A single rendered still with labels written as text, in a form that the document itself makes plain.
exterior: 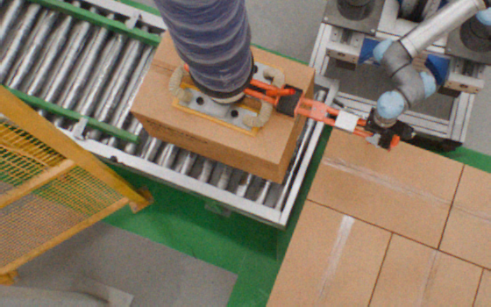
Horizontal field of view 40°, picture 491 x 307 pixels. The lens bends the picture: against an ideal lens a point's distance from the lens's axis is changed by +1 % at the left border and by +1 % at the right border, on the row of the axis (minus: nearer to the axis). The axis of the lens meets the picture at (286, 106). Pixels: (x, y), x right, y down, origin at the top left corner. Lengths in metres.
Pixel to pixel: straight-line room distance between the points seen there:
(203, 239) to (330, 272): 0.85
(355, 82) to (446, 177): 0.75
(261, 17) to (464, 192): 1.53
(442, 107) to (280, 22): 1.03
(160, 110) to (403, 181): 1.14
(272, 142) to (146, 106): 0.49
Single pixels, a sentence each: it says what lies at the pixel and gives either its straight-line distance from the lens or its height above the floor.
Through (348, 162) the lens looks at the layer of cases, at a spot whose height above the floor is 0.54.
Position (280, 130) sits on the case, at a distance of 2.50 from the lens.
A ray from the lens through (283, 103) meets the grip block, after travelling 2.37.
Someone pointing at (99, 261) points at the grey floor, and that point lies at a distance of 3.64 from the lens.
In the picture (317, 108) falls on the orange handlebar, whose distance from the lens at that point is 2.37.
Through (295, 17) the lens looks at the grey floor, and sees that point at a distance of 3.84.
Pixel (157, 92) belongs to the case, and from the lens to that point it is 2.59.
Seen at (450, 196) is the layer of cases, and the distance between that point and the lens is 3.07.
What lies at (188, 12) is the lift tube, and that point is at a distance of 1.67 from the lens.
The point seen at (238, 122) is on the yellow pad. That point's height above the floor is 1.11.
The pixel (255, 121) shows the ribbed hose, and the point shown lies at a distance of 2.43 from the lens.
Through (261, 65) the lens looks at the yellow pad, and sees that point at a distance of 2.55.
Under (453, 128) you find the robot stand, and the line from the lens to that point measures 3.48.
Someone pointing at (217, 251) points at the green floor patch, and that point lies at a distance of 3.53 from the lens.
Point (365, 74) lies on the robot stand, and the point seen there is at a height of 0.21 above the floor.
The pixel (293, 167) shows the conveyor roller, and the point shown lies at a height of 0.55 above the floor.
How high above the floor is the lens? 3.50
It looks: 73 degrees down
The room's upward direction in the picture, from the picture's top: 3 degrees counter-clockwise
